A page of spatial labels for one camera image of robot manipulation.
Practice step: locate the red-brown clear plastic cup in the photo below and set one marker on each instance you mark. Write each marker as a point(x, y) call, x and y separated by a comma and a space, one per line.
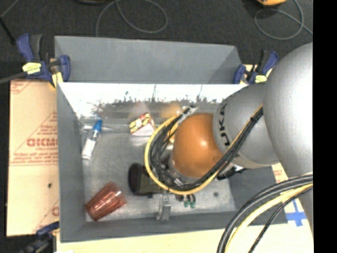
point(105, 201)

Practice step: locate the clear spray bottle blue cap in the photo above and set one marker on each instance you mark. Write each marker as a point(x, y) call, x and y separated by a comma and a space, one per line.
point(90, 140)

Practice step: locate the black cylinder on white bracket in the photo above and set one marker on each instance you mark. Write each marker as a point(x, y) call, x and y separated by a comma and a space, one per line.
point(228, 175)

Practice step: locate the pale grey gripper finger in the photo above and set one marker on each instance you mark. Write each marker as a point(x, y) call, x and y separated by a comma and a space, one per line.
point(161, 212)
point(167, 212)

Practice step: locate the grey metal bin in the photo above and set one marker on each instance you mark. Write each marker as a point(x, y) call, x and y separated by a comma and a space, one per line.
point(142, 62)

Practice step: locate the red yellow white box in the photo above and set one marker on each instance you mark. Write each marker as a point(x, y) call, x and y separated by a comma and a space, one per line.
point(141, 125)

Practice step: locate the black and olive case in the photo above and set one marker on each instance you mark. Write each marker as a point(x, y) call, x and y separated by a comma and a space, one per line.
point(138, 179)

